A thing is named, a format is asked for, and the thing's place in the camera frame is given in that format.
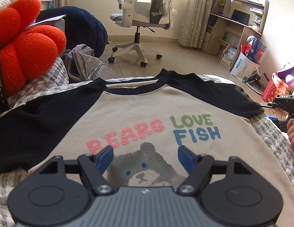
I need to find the wooden desk with shelves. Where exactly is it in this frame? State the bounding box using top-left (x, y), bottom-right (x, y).
top-left (201, 0), bottom-right (271, 68)

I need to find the beige pillow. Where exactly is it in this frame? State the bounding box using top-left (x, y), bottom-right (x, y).
top-left (0, 0), bottom-right (17, 13)

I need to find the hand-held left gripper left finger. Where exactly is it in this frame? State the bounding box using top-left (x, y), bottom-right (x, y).
top-left (36, 145), bottom-right (114, 196)

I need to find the purple round object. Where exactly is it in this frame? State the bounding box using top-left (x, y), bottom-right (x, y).
top-left (277, 66), bottom-right (294, 93)

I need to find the black laptop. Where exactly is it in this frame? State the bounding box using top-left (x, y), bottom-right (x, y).
top-left (231, 9), bottom-right (250, 25)

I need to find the red and blue bag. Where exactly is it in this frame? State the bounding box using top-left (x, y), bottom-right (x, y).
top-left (240, 35), bottom-right (267, 64)

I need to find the white office chair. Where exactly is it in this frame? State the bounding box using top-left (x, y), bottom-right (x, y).
top-left (108, 0), bottom-right (185, 68)

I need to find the grey quilted bag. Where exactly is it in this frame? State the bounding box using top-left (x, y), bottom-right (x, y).
top-left (63, 44), bottom-right (117, 84)

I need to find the white paper shopping bag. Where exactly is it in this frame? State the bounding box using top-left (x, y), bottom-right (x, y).
top-left (230, 52), bottom-right (261, 83)

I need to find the beige and black bear shirt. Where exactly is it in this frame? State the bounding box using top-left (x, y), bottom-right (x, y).
top-left (0, 68), bottom-right (294, 227)

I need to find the grey checked quilted blanket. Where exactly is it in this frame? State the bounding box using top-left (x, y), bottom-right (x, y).
top-left (0, 57), bottom-right (294, 227)

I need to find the red gift bag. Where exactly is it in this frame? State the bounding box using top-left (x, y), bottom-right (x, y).
top-left (262, 72), bottom-right (288, 103)

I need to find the red knitted flower pillow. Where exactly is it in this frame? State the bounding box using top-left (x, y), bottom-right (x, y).
top-left (0, 0), bottom-right (67, 97)

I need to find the white paper sheet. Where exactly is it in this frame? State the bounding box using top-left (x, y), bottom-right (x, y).
top-left (26, 15), bottom-right (67, 32)

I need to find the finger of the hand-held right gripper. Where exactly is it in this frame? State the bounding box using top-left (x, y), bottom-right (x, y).
top-left (267, 95), bottom-right (294, 111)
top-left (265, 114), bottom-right (292, 127)

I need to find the black box on chair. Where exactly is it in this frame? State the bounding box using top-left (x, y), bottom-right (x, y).
top-left (149, 0), bottom-right (165, 24)

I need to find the black smartphone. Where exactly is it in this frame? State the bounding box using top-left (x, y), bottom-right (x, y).
top-left (0, 43), bottom-right (10, 117)

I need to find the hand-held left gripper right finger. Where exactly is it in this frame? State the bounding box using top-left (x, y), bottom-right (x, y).
top-left (177, 145), bottom-right (253, 196)

